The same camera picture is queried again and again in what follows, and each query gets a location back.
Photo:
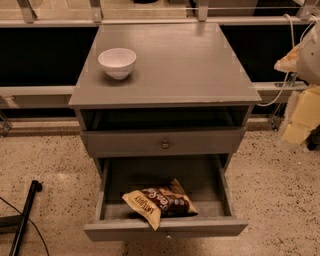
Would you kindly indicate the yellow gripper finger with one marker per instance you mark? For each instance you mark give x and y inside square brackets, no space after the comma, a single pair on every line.
[288,63]

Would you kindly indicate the brown yellow chip bag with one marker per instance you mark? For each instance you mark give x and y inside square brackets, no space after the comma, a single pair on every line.
[152,203]

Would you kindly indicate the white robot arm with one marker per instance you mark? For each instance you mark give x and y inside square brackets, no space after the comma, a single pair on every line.
[304,58]

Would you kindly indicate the grey wooden drawer cabinet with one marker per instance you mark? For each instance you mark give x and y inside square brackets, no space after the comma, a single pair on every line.
[186,77]

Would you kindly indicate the closed grey top drawer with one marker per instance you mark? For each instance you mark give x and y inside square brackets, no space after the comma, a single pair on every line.
[100,144]

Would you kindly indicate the white ceramic bowl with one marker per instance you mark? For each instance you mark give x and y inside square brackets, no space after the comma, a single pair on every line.
[117,63]

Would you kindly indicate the black stand leg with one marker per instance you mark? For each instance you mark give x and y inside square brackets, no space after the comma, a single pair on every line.
[17,223]

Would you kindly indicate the metal railing frame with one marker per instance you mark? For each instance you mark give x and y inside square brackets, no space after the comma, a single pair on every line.
[54,43]

